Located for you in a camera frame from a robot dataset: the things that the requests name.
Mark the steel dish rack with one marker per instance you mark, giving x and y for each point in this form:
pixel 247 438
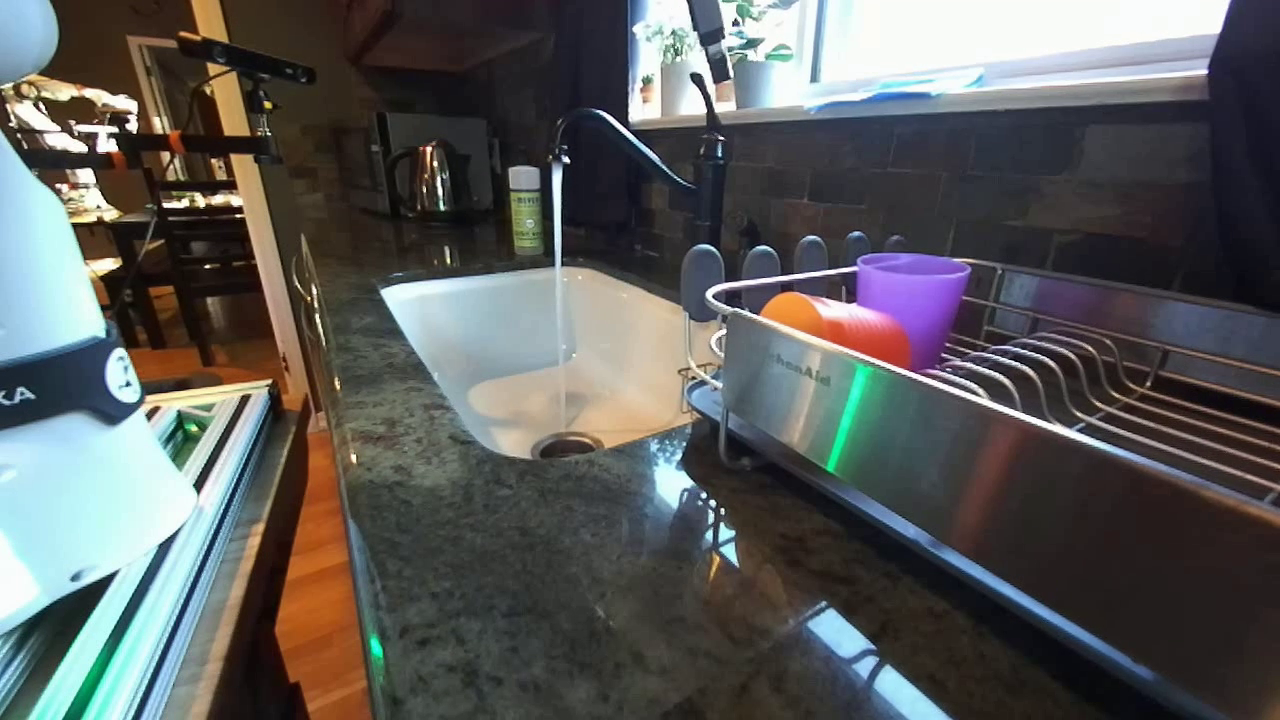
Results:
pixel 1000 490

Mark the window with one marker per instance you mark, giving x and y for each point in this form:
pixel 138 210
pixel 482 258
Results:
pixel 1000 35

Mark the plant in white pot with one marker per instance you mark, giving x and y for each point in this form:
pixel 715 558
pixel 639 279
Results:
pixel 677 85

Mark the silver countertop appliance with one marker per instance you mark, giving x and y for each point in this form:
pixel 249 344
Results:
pixel 470 135

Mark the dark wooden chair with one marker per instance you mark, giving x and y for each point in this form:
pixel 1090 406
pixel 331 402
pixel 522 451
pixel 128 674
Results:
pixel 205 260

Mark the steel kettle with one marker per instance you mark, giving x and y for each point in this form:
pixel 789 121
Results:
pixel 430 180

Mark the orange plastic cup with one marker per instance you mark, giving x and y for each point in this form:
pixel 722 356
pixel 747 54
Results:
pixel 845 328

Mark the black faucet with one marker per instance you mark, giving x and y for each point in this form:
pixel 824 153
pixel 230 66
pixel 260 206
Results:
pixel 712 180

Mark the camera on mount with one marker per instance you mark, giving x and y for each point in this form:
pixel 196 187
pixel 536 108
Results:
pixel 245 60

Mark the dark curtain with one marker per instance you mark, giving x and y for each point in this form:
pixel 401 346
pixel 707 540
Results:
pixel 1245 150

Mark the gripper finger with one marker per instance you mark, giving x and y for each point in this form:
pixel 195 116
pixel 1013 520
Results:
pixel 710 40

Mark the purple plastic cup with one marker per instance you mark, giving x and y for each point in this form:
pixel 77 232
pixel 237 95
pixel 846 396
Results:
pixel 915 300

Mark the plant in grey pot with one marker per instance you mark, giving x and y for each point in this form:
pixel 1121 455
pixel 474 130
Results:
pixel 754 80

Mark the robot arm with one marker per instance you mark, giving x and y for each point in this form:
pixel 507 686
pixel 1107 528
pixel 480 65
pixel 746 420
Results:
pixel 60 300

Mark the dark dining table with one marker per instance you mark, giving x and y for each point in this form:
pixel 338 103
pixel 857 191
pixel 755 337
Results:
pixel 125 225

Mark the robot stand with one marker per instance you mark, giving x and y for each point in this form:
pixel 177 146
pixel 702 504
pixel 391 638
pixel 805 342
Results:
pixel 225 500

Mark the blue cloth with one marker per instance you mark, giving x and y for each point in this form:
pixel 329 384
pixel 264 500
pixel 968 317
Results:
pixel 900 88

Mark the white sink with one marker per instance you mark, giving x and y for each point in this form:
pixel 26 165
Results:
pixel 480 340

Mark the green label soap bottle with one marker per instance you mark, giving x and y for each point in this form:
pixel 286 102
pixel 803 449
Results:
pixel 525 215

